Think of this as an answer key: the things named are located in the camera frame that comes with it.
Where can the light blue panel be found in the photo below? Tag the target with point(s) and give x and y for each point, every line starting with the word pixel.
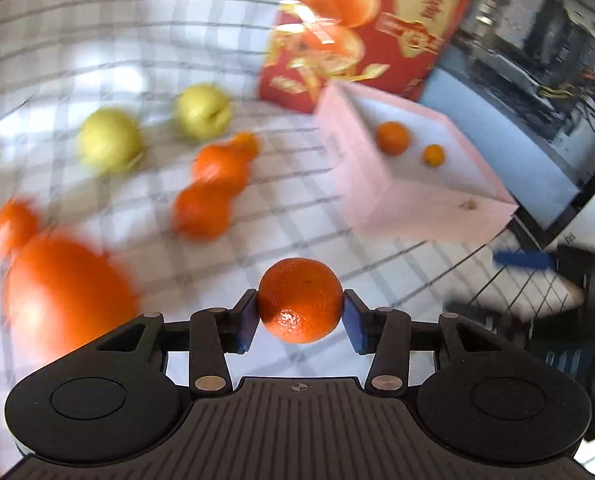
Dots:
pixel 502 130

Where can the large orange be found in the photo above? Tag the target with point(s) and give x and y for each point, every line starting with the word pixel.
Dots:
pixel 67 290

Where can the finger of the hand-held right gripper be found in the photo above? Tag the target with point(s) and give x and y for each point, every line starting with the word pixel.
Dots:
pixel 477 311
pixel 522 260

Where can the open computer case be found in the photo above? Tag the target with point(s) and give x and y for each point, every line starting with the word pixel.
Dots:
pixel 542 45

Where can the white checkered tablecloth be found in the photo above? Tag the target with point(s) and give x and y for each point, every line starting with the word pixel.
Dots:
pixel 302 220

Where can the pink cardboard box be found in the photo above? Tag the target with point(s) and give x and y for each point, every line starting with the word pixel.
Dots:
pixel 377 195

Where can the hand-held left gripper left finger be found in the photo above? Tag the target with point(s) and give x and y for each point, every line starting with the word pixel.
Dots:
pixel 246 322

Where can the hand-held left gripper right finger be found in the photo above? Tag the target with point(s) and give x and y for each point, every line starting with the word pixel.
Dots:
pixel 355 322

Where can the small orange mandarin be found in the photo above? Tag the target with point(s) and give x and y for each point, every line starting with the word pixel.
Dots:
pixel 300 300
pixel 248 144
pixel 14 225
pixel 434 155

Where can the red printed carton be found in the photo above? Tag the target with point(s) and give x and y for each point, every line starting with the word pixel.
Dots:
pixel 377 25

